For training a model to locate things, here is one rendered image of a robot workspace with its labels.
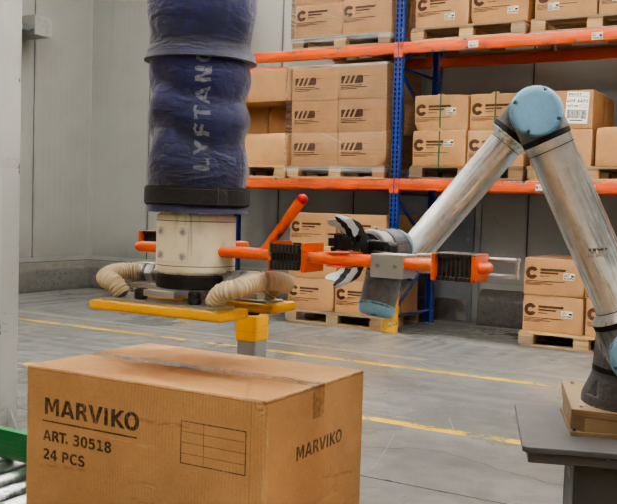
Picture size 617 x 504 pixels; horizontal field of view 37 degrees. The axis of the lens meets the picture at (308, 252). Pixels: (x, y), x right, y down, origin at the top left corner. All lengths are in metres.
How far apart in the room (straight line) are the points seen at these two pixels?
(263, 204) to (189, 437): 10.30
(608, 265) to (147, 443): 1.10
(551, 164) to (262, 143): 8.42
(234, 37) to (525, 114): 0.69
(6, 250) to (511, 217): 6.86
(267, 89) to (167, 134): 8.61
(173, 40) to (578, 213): 0.99
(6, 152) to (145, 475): 3.15
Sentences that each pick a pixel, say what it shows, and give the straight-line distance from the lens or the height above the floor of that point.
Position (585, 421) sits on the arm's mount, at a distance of 2.41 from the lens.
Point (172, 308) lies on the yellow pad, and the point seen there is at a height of 1.09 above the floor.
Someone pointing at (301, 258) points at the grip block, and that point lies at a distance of 1.80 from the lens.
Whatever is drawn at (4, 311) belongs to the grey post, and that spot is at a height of 0.73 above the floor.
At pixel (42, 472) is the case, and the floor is 0.73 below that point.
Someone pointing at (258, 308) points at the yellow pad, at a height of 1.08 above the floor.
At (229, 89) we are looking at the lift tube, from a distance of 1.92.
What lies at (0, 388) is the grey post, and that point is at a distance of 4.90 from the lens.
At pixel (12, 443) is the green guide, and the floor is 0.61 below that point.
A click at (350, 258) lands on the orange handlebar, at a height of 1.20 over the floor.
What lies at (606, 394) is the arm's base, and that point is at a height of 0.85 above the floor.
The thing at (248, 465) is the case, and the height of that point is 0.83.
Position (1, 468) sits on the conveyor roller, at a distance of 2.78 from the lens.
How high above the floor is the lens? 1.30
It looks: 3 degrees down
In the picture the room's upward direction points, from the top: 2 degrees clockwise
